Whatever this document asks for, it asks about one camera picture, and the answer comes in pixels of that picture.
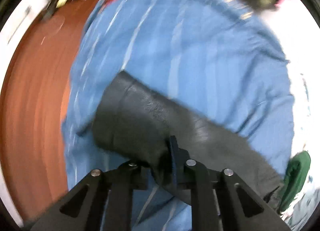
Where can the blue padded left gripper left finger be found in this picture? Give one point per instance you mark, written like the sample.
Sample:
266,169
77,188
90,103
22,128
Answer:
134,174

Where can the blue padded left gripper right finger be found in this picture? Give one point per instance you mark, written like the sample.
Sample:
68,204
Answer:
183,167

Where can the black leather jacket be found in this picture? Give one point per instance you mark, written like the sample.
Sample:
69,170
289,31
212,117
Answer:
137,122

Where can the blue striped bed sheet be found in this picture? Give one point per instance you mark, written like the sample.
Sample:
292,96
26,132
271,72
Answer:
207,54

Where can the folded green striped garment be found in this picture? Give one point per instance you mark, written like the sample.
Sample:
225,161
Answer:
294,179

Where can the light blue rumpled duvet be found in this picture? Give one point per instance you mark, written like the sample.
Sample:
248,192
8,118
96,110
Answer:
303,210

